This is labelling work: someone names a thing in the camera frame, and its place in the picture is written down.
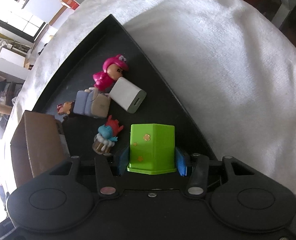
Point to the green square toy box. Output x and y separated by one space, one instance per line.
152 149

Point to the pink hooded doll figurine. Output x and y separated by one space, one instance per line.
112 70

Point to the black rectangular tray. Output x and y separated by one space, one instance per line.
160 105

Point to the small brown-haired doll figurine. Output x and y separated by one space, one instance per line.
66 108

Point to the blue red cupcake figurine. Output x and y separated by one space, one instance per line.
107 136

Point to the white USB wall charger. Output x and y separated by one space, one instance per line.
127 95

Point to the brown cardboard box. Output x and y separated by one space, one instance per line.
38 144

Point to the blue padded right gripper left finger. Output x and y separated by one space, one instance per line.
108 169

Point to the lavender blue block figurine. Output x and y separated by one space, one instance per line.
91 103

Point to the orange cardboard box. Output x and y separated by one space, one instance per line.
70 4

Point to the white plush blanket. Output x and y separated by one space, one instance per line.
232 69

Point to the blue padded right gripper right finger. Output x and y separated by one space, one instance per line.
194 169

